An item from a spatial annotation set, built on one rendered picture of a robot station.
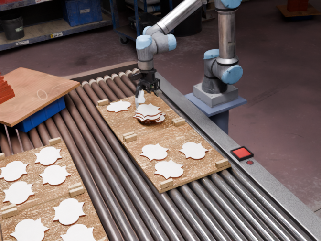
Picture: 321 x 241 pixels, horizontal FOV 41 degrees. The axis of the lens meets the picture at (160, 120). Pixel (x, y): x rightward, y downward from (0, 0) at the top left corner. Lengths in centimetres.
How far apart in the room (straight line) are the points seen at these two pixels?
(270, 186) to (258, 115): 228
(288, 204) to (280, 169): 167
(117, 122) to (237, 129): 182
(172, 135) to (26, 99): 82
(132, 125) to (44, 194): 60
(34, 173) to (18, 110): 44
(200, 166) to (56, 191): 63
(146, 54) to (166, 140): 42
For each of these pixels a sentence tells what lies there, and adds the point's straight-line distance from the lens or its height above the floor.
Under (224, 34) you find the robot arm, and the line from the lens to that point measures 219.
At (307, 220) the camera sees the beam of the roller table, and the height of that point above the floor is 91.
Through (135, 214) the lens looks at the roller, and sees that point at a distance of 170.
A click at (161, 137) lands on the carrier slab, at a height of 94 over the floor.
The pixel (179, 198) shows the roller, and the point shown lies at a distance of 174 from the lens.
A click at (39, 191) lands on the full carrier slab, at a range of 187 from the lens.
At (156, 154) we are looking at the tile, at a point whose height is 95.
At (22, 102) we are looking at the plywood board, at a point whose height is 104.
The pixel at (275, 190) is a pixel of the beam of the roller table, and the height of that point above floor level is 91.
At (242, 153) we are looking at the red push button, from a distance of 197.
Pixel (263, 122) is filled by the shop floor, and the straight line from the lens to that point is 397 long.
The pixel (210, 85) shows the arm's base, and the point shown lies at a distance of 243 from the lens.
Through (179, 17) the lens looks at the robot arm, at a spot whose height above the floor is 141.
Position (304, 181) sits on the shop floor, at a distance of 334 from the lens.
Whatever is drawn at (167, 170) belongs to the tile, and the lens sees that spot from 184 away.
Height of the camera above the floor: 209
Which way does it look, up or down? 31 degrees down
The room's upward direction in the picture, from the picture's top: 4 degrees counter-clockwise
